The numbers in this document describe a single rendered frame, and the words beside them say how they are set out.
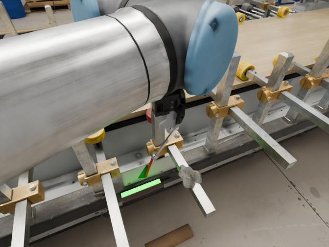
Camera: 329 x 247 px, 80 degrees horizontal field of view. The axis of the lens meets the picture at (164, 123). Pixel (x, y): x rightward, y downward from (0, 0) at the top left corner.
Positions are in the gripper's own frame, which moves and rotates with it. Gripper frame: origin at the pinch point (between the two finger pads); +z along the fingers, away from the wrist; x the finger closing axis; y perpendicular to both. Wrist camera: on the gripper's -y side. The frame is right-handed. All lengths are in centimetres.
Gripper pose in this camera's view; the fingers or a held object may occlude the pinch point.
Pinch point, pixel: (174, 125)
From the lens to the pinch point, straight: 57.9
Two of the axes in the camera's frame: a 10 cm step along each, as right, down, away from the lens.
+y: -9.1, 2.7, -3.0
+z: -0.1, 7.3, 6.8
